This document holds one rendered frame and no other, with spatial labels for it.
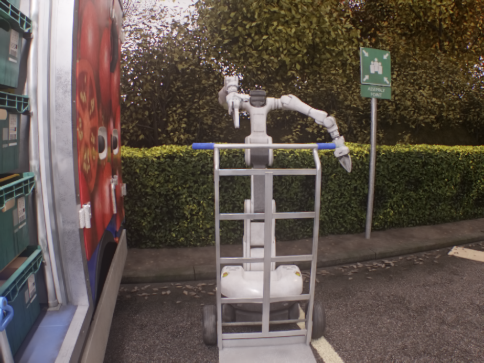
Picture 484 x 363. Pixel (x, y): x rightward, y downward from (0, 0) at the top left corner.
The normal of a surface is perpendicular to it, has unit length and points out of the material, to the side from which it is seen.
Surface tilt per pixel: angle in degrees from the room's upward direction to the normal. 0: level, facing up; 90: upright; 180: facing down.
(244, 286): 45
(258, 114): 74
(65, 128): 90
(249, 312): 0
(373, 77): 90
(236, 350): 0
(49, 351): 0
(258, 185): 59
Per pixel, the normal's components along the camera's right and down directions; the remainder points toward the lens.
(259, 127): 0.00, -0.12
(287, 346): 0.00, -0.99
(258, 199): 0.00, -0.37
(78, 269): 0.22, 0.15
